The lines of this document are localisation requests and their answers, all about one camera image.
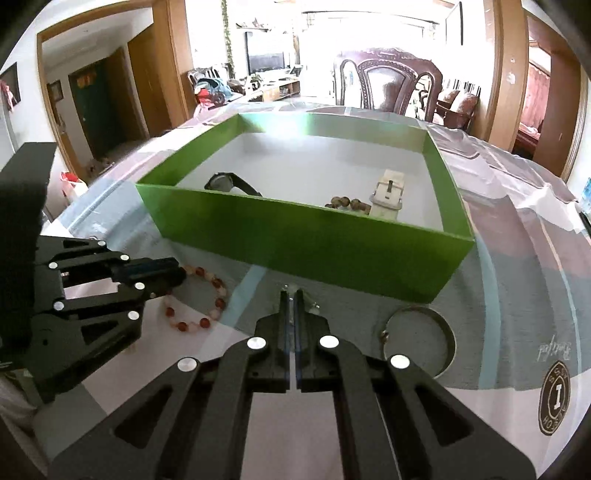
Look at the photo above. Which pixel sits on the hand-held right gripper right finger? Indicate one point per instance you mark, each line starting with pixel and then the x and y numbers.
pixel 300 323

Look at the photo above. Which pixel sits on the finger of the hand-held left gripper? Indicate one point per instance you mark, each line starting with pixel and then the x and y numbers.
pixel 159 286
pixel 152 267

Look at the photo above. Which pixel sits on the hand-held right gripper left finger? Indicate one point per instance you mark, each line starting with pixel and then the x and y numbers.
pixel 287 323

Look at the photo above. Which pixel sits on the small silver earring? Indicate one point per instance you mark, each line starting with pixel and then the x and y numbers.
pixel 316 306

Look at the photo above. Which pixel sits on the green cardboard box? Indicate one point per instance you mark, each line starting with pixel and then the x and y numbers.
pixel 314 249

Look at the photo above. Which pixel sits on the black wrist watch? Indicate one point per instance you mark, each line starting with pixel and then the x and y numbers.
pixel 231 183

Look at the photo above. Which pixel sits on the white wrist watch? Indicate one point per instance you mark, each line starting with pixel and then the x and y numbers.
pixel 387 198

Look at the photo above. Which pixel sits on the red bag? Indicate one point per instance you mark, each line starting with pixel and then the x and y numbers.
pixel 74 187

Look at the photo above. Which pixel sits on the dark green door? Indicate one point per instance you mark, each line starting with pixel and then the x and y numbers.
pixel 92 110

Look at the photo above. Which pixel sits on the silver bangle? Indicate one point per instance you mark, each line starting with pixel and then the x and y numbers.
pixel 450 337

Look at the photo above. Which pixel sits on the chair with clothes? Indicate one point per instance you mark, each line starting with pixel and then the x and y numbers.
pixel 212 87

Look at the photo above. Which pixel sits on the wooden television cabinet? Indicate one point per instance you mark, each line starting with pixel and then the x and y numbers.
pixel 277 88

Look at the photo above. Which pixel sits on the television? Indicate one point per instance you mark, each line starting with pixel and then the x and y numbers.
pixel 266 62

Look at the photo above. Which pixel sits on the green leaf garland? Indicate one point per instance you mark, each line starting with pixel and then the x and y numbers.
pixel 227 37

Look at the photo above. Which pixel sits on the carved wooden chair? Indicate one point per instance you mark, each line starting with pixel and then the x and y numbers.
pixel 390 83

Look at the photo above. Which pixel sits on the cushioned wooden armchair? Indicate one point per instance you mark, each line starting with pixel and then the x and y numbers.
pixel 457 108

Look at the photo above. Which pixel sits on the plastic water bottle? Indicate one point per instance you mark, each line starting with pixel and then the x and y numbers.
pixel 587 196

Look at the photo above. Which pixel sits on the small framed wall picture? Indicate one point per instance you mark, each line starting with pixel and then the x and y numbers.
pixel 54 91

